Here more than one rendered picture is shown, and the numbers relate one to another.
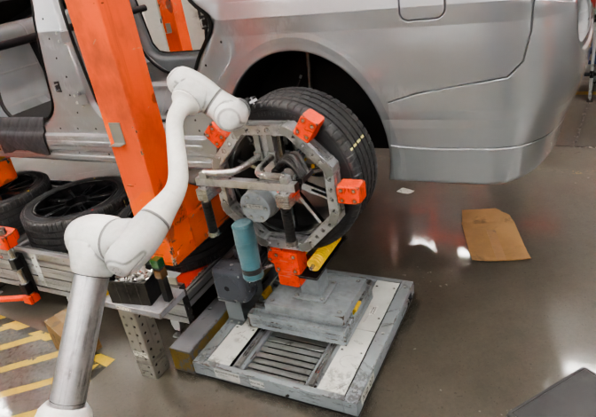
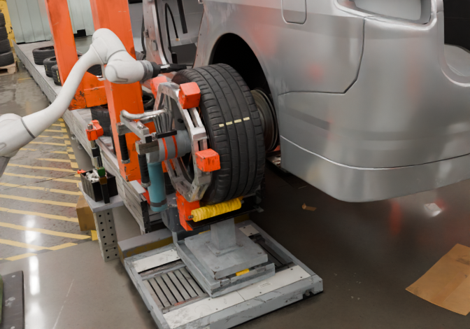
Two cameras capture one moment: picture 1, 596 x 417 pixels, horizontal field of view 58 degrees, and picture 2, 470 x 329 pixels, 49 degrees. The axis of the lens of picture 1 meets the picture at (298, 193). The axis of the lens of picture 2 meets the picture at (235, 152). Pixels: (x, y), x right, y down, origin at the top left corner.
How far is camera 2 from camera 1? 1.49 m
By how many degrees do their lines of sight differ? 33
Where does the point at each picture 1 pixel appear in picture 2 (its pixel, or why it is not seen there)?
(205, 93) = (105, 50)
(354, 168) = (217, 141)
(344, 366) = (195, 311)
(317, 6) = not seen: outside the picture
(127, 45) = (113, 8)
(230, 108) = (111, 65)
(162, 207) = (31, 120)
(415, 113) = (292, 110)
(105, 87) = not seen: hidden behind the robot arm
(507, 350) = not seen: outside the picture
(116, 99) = not seen: hidden behind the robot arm
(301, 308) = (199, 253)
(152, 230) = (14, 131)
